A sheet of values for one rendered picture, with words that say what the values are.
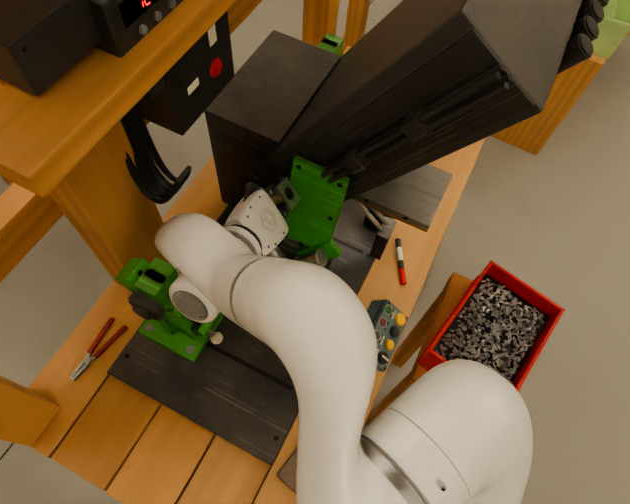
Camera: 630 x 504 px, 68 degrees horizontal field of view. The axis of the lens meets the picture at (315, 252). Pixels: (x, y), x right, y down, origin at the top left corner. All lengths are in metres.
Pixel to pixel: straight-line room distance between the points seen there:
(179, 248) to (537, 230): 2.20
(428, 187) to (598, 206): 1.90
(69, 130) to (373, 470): 0.49
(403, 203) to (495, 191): 1.66
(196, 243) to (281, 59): 0.61
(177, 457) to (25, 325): 1.37
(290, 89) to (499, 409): 0.82
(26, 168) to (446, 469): 0.52
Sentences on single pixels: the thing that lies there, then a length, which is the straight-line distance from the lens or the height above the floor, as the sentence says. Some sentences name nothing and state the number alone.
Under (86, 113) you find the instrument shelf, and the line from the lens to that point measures 0.64.
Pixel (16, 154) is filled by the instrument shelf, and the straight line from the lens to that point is 0.63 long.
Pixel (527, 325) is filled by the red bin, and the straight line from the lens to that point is 1.32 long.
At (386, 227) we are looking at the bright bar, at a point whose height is 1.01.
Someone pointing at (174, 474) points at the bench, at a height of 0.88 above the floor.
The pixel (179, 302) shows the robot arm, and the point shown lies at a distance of 0.74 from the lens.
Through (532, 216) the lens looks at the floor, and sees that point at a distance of 2.67.
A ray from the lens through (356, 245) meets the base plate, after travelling 1.24.
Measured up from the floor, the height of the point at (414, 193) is 1.13.
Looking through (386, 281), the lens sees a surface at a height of 0.90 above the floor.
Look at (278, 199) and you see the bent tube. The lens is 0.93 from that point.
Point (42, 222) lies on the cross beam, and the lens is 0.99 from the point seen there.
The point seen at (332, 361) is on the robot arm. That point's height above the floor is 1.60.
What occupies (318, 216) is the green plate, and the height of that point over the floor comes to 1.16.
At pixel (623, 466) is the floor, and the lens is 2.40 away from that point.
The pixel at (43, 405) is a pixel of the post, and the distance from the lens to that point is 1.14.
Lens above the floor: 1.97
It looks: 62 degrees down
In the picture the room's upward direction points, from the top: 8 degrees clockwise
